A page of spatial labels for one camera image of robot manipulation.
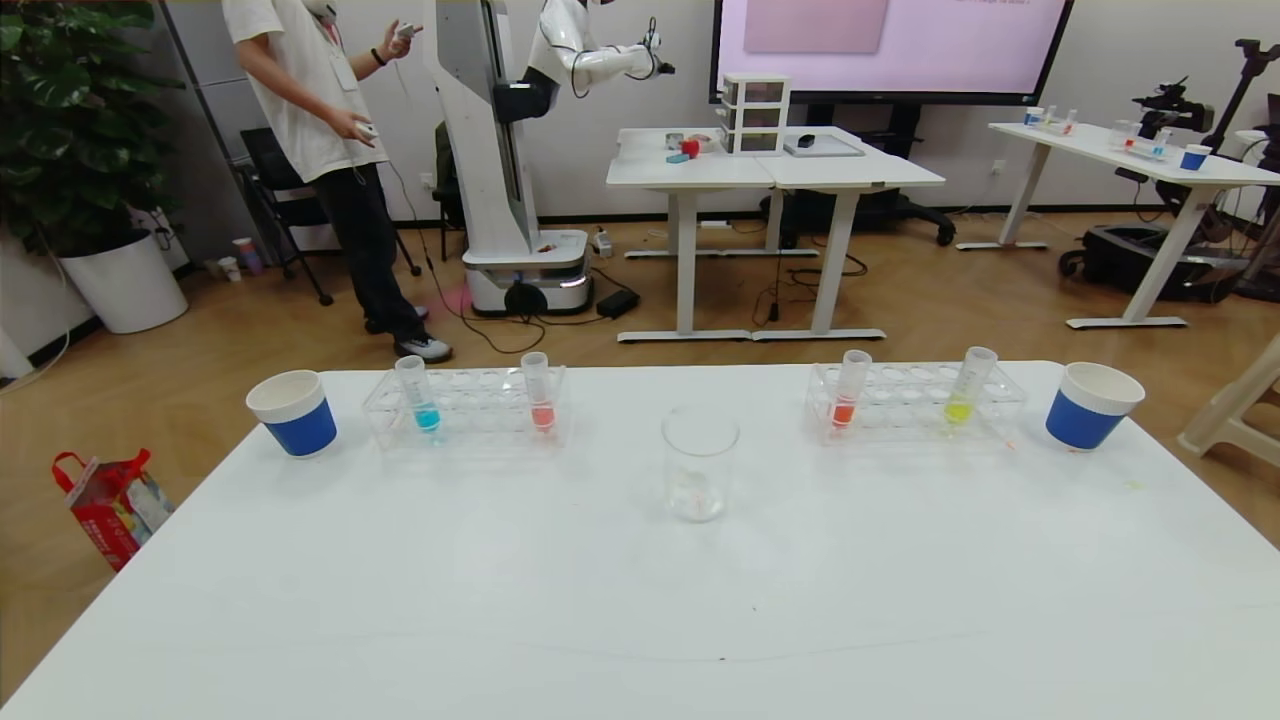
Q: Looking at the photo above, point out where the black camera tripod rig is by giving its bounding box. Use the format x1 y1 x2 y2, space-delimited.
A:
1115 38 1280 301

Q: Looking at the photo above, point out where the black display stand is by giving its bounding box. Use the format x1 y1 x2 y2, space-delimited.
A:
760 100 956 248

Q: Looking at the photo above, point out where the black office chair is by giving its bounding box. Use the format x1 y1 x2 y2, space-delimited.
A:
238 127 423 306

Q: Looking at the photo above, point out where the clear glass beaker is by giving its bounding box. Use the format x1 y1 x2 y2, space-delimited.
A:
661 404 741 524

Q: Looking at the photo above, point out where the red paper gift bag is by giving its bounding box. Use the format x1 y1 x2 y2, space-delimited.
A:
52 449 175 573

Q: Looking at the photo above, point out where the test tube with red liquid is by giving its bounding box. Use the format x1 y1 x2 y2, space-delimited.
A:
521 351 557 433
830 349 873 431

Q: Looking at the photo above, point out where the black wheeled robot base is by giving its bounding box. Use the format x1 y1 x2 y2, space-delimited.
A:
1060 225 1251 303

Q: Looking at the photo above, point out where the flat grey tray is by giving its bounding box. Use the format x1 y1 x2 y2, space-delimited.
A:
784 133 866 158

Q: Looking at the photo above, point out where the large green leafy plant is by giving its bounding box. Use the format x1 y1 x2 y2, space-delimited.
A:
0 0 186 256

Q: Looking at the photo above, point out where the test tube with blue liquid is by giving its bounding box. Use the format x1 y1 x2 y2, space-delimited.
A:
395 355 442 434

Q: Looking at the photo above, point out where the test tube with yellow liquid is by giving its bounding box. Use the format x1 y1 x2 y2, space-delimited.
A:
944 346 999 425

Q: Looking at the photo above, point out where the white humanoid robot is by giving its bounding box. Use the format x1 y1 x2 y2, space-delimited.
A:
422 0 676 318

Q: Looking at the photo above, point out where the white plant pot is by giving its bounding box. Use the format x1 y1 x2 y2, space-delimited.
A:
58 230 189 335

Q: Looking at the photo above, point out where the person in white shirt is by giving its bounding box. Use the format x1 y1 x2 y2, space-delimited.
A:
222 0 454 365

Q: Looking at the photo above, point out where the beige plastic stool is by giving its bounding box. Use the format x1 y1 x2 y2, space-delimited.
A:
1178 335 1280 469

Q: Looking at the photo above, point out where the large wall display screen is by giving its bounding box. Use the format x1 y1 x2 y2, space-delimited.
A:
709 0 1076 107

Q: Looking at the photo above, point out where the long white standing desk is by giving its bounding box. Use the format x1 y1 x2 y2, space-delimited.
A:
956 120 1280 330

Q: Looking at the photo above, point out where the clear plastic drawer unit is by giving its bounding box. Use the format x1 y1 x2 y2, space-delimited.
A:
720 72 792 156

